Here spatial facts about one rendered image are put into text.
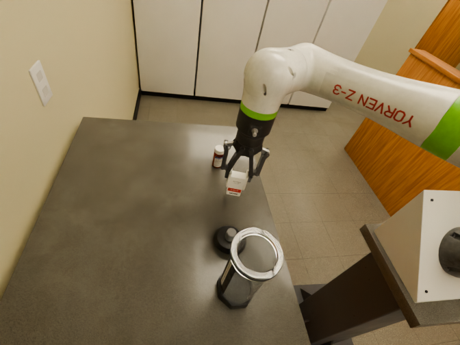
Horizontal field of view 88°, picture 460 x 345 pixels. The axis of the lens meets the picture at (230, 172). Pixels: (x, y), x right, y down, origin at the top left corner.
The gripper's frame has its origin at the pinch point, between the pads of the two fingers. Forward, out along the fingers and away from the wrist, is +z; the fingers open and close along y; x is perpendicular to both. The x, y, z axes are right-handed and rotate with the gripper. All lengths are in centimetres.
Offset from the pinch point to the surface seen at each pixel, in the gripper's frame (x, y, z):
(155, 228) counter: -16.7, -21.7, 9.8
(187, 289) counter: -32.1, -8.7, 9.9
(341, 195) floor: 103, 117, 105
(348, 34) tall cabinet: 249, 107, 6
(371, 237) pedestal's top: -5, 51, 11
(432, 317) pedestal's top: -29, 61, 10
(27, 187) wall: -14, -58, 5
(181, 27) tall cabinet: 207, -66, 23
